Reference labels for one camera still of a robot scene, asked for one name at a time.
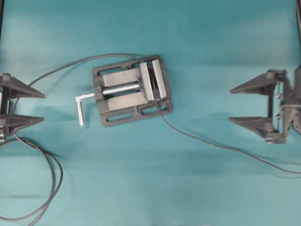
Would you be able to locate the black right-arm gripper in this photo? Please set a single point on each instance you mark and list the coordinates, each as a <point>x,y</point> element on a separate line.
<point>290,107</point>

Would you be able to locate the grey metal bench vise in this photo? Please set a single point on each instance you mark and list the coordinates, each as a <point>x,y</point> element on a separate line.
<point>129,91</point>

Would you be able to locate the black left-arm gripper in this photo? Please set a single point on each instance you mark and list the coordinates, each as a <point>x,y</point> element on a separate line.
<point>10,87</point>

